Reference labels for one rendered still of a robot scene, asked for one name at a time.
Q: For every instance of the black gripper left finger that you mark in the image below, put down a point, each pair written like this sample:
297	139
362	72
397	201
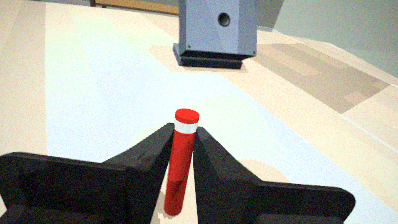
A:
124	188

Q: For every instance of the red peg with white band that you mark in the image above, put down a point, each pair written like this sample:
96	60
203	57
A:
186	122

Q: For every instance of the grey metal panel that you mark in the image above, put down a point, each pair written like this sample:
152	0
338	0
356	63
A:
216	33

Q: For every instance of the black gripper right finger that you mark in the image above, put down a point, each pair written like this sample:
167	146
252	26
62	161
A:
229	193

